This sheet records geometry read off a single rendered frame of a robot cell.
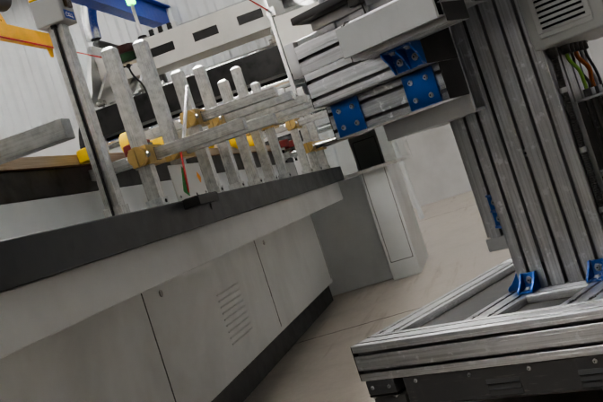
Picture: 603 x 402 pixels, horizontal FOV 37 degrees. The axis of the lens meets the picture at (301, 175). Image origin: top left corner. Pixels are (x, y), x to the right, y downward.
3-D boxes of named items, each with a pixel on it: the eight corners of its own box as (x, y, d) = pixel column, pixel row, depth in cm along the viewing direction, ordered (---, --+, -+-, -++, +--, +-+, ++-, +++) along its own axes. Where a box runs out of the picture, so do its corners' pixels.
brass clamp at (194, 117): (212, 124, 284) (206, 109, 284) (198, 123, 271) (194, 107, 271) (194, 129, 285) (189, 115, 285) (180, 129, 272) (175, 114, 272)
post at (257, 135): (277, 181, 350) (240, 65, 351) (275, 182, 347) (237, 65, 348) (269, 184, 351) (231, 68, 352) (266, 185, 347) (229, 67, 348)
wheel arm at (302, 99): (309, 101, 325) (306, 92, 325) (307, 101, 322) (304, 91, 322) (185, 144, 335) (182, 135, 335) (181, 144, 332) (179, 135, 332)
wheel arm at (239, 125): (249, 132, 227) (244, 116, 227) (246, 132, 223) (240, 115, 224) (98, 183, 235) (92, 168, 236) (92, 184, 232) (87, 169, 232)
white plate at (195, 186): (209, 195, 260) (199, 161, 260) (180, 201, 235) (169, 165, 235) (207, 195, 260) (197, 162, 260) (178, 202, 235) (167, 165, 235)
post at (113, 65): (173, 223, 228) (117, 45, 229) (169, 225, 224) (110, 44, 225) (161, 228, 228) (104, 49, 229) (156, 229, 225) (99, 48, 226)
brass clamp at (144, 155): (169, 161, 235) (162, 143, 235) (150, 162, 222) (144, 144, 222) (147, 168, 236) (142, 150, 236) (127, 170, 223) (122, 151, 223)
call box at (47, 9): (79, 26, 204) (68, -6, 205) (65, 22, 198) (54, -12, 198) (52, 36, 206) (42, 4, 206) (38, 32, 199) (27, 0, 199)
